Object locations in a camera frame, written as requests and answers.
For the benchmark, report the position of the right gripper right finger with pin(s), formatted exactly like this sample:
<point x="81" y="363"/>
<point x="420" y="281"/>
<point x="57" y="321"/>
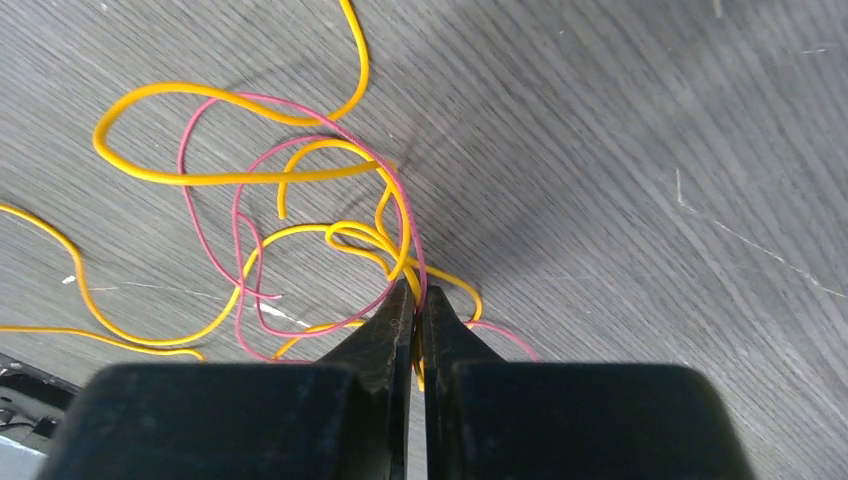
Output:
<point x="488" y="418"/>

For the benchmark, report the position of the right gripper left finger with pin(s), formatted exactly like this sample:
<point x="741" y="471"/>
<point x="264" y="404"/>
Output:
<point x="344" y="416"/>

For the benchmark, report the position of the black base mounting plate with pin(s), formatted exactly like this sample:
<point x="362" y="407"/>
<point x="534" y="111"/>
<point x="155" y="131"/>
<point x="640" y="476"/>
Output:
<point x="33" y="404"/>

